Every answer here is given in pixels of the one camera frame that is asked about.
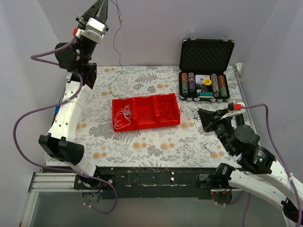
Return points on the black microphone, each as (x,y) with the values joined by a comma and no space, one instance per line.
(240,119)

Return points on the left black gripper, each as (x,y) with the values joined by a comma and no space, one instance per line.
(84,18)

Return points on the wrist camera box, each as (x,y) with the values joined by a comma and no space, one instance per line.
(234,108)
(94,30)

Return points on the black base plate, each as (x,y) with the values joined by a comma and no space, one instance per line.
(149,182)

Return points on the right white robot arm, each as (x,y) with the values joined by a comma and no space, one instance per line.
(278,186)

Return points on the red three-compartment tray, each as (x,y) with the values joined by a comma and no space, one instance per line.
(145,112)

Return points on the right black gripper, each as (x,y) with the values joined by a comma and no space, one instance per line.
(214,123)

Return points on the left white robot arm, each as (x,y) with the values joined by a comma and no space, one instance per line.
(75,57)

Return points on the black poker chip case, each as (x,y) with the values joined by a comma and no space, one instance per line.
(202,69)

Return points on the yellow green toy brick house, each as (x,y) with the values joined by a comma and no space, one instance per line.
(56,111)

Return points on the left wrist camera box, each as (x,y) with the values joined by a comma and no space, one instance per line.
(94,30)

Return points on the floral table mat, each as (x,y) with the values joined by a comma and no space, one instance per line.
(185,145)

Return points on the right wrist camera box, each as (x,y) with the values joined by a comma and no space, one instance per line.
(234,108)

